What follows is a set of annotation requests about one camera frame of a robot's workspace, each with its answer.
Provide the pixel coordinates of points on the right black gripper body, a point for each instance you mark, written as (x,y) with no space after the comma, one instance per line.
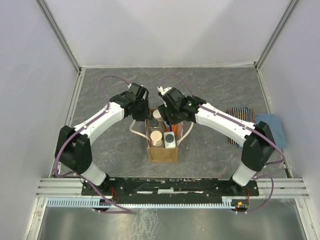
(171,113)

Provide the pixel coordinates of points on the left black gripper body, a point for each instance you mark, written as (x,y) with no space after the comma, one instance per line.
(142,111)

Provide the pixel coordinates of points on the brown canvas tote bag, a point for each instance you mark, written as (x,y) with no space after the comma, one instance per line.
(161,154)

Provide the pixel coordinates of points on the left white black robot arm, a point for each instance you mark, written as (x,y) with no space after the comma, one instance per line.
(74,144)

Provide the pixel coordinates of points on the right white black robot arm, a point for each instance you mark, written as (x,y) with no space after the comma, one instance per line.
(256,140)

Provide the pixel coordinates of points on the orange bottle blue cap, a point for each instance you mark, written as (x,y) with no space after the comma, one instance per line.
(177,129)

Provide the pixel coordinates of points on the clear bottle beige cap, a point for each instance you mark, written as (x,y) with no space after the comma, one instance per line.
(156,115)

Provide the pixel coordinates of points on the clear bottle grey cap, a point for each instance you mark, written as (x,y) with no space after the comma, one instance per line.
(155,125)

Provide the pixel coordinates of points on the white bottle grey cap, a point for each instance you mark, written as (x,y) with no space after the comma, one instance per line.
(169,140)

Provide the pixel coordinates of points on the white pump dispenser bottle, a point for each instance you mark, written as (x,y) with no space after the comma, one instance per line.
(156,139)

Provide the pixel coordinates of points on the striped folded cloth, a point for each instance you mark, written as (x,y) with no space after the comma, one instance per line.
(243,113)

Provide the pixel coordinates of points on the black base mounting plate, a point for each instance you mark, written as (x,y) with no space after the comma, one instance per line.
(133,190)

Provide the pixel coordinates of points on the blue folded cloth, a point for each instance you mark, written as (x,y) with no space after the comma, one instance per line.
(276,128)

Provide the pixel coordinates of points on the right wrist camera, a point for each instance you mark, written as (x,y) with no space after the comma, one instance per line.
(162,91)

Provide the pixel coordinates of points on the aluminium frame rail front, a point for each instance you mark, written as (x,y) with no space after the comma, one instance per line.
(283,188)

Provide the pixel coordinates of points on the left aluminium corner post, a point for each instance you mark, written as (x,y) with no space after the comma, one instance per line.
(47,13)

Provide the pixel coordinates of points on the aluminium corner post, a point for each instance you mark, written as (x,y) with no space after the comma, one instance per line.
(289,10)
(47,13)

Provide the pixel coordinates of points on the right aluminium corner post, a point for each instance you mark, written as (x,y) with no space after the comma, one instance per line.
(289,10)

